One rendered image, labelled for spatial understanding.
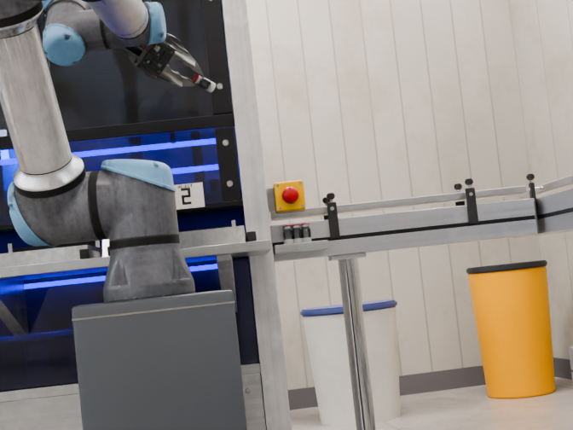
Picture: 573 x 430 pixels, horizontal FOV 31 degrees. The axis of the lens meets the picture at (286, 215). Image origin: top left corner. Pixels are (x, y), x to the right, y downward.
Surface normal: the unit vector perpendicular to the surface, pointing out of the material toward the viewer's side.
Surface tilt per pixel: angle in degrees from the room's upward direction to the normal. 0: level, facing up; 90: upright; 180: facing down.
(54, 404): 90
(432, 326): 90
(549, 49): 90
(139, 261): 72
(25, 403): 90
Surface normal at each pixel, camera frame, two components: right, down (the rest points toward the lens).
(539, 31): -0.98, 0.10
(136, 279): -0.12, -0.35
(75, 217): 0.00, 0.24
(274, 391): 0.04, -0.07
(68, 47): 0.05, 0.73
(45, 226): -0.02, 0.51
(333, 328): -0.38, 0.05
